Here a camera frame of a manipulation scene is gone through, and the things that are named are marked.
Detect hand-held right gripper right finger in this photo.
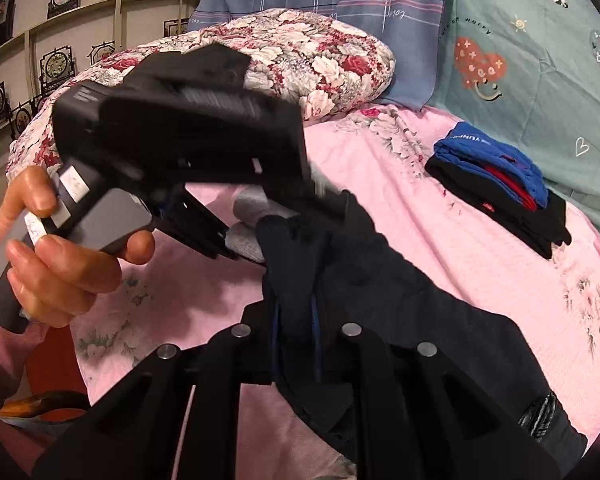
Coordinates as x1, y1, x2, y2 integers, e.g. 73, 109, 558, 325
310, 322, 562, 480

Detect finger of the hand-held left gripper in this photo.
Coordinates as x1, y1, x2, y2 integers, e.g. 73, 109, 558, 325
152, 191, 242, 262
305, 175, 376, 236

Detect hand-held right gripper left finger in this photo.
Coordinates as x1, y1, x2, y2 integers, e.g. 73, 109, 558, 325
32, 302, 282, 480

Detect navy blue pants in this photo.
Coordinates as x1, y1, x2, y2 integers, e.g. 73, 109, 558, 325
227, 185, 588, 476

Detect person's left hand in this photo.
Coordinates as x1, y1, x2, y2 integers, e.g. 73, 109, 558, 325
0, 165, 157, 329

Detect pink floral bedsheet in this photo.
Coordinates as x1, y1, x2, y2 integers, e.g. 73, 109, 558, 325
70, 102, 600, 480

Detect red white floral pillow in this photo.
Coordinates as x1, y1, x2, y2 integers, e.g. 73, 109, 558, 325
5, 8, 397, 181

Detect folded black garment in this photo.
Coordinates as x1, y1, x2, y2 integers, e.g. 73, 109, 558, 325
425, 152, 573, 261

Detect folded blue garment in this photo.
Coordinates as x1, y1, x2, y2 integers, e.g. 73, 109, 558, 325
434, 121, 548, 208

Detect folded red garment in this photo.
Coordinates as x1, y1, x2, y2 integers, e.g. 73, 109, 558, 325
482, 162, 537, 211

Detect teal heart-print pillow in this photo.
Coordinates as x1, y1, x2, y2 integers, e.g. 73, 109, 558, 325
425, 0, 600, 241

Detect cream wall shelf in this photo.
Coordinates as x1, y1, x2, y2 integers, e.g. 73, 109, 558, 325
0, 0, 216, 161

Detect red wooden bed frame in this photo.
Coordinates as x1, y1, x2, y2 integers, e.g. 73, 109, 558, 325
30, 329, 89, 397

